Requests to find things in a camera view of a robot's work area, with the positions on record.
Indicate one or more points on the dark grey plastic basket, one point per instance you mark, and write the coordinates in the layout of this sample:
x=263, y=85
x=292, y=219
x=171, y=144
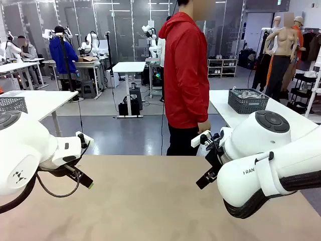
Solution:
x=245, y=105
x=12, y=105

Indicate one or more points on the black bag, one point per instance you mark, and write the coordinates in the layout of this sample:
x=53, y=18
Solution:
x=128, y=108

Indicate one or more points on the seated person grey top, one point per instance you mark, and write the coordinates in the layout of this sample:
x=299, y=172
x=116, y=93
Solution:
x=28, y=51

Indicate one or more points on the white drawer cabinet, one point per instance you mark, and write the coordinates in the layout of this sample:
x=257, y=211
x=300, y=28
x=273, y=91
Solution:
x=113, y=79

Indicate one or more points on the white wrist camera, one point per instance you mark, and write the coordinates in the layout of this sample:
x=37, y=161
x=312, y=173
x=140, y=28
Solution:
x=89, y=141
x=199, y=140

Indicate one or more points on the black tripod pole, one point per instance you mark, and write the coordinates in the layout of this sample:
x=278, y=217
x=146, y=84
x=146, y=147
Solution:
x=109, y=50
x=71, y=82

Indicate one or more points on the person's right hand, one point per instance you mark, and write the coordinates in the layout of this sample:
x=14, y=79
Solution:
x=204, y=126

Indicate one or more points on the white ladder frame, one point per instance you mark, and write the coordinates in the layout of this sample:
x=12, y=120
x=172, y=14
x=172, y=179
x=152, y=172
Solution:
x=314, y=95

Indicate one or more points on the open cardboard box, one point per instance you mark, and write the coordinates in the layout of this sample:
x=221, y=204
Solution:
x=86, y=59

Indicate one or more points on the beige towel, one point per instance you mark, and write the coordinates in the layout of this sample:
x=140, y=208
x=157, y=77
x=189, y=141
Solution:
x=247, y=95

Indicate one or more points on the black computer tower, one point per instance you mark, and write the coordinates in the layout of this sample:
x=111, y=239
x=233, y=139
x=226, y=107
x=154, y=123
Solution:
x=156, y=79

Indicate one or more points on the white work desk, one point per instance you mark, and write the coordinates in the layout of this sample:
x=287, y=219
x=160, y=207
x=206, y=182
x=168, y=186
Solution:
x=85, y=64
x=15, y=66

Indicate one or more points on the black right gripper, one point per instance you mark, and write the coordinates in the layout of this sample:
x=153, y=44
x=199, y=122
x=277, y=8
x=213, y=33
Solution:
x=215, y=160

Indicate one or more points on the person in red jacket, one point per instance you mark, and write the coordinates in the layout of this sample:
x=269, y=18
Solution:
x=185, y=75

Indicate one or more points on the mannequin with hat orange top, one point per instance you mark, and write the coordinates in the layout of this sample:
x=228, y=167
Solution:
x=298, y=32

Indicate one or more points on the grey plastic stool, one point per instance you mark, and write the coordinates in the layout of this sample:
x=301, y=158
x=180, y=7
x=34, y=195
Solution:
x=88, y=86

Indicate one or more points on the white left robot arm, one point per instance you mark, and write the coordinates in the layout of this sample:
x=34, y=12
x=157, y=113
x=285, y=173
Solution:
x=25, y=150

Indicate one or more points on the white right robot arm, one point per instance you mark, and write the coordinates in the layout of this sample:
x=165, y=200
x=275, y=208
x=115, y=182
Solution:
x=288, y=160

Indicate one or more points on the white shoe rack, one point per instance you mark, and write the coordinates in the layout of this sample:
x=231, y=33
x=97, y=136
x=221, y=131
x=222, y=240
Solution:
x=222, y=67

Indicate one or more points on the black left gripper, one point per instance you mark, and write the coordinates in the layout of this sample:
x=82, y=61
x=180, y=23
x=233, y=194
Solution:
x=60, y=172

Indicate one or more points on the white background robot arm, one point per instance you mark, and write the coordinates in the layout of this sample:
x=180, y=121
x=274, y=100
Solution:
x=153, y=49
x=91, y=42
x=12, y=49

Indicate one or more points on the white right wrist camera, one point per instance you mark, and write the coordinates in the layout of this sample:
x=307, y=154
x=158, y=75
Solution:
x=199, y=140

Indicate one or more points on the person in white jacket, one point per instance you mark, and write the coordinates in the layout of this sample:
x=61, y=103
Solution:
x=161, y=52

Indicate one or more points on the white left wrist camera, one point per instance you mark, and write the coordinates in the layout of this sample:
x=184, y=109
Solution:
x=89, y=141

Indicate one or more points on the person in blue hoodie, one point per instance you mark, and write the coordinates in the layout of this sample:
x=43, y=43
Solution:
x=62, y=55

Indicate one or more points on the beige mannequin black trousers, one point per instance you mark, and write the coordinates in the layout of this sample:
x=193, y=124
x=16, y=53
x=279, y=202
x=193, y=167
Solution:
x=284, y=42

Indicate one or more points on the black rolling cart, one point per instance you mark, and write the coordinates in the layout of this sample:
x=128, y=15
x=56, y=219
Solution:
x=298, y=100

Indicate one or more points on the white standing desk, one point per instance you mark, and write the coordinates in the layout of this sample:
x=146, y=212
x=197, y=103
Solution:
x=129, y=66

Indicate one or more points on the white mannequin black clothes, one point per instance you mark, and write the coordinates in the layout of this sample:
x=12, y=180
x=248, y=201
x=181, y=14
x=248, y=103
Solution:
x=260, y=67

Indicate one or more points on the clothes rack dark garments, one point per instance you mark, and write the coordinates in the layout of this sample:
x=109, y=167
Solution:
x=313, y=47

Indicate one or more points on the red-sleeved right forearm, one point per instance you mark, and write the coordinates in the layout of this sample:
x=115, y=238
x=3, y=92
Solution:
x=203, y=110

